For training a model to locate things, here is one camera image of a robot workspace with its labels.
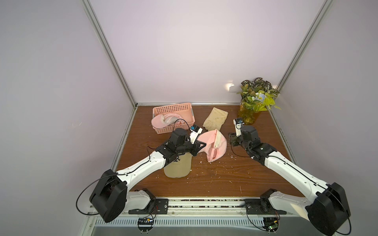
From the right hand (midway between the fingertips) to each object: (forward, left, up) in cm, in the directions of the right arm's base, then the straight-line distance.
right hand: (234, 129), depth 81 cm
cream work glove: (+22, +7, -19) cm, 30 cm away
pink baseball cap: (-8, +10, -2) cm, 14 cm away
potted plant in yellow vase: (+23, -17, +4) cm, 29 cm away
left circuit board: (-44, +47, -22) cm, 68 cm away
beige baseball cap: (-16, +31, -17) cm, 39 cm away
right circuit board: (-41, -16, -22) cm, 50 cm away
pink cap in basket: (+18, +48, -15) cm, 53 cm away
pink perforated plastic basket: (+29, +31, -16) cm, 45 cm away
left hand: (-10, +16, -1) cm, 18 cm away
